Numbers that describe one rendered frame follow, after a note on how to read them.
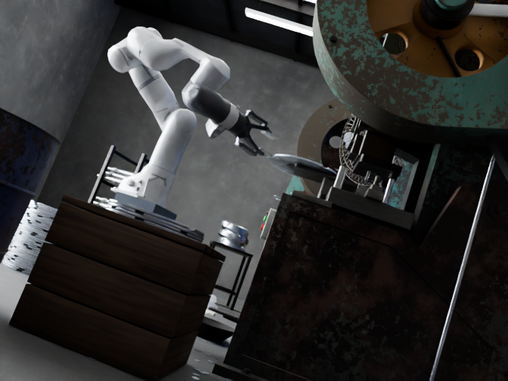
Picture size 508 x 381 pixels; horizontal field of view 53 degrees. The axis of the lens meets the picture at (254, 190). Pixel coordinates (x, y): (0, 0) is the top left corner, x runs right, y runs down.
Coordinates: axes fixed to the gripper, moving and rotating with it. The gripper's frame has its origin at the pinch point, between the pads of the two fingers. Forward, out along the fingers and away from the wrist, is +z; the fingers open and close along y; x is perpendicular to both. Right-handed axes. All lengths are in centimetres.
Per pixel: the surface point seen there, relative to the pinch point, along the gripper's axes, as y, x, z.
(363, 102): 16.0, -35.9, -1.8
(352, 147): 13.2, -14.5, 30.2
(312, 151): 47, 83, 127
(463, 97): 25, -60, 12
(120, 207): -41, -6, -51
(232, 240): -14, 218, 219
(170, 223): -41, -17, -42
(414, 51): 39, -42, 8
